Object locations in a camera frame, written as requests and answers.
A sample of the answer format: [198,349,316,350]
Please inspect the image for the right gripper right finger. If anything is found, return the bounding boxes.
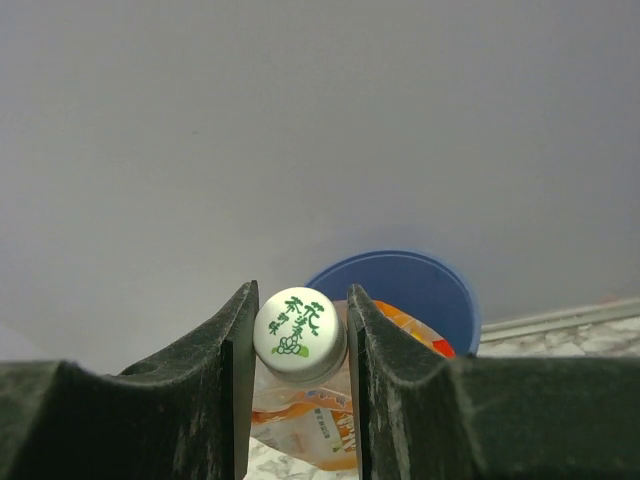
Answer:
[348,285,639,479]

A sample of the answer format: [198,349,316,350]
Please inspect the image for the large crushed orange-label bottle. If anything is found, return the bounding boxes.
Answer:
[249,286,457,472]

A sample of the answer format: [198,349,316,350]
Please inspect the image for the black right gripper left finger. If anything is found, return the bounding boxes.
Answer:
[1,282,259,479]

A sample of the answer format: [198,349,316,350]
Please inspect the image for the blue plastic bin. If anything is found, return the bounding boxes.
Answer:
[306,249,482,355]

